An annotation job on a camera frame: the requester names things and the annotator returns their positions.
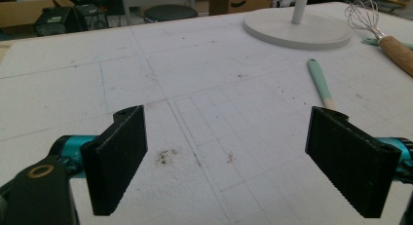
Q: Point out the black round stool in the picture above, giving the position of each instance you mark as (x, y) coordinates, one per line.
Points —
(170, 12)

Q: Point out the white rack stand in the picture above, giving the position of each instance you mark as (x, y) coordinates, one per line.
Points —
(292, 33)

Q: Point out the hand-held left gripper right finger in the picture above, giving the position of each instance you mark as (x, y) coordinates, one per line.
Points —
(350, 166)

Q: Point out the open cardboard box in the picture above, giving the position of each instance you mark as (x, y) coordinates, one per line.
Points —
(19, 14)

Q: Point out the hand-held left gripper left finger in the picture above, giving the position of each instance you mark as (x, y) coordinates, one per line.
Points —
(113, 166)

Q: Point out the white grid foam mat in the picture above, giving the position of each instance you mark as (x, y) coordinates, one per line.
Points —
(195, 72)

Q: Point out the cardboard box with black logo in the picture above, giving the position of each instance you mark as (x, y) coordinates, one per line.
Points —
(227, 4)

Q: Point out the black computer tower green label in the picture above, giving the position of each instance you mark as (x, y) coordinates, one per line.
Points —
(53, 23)

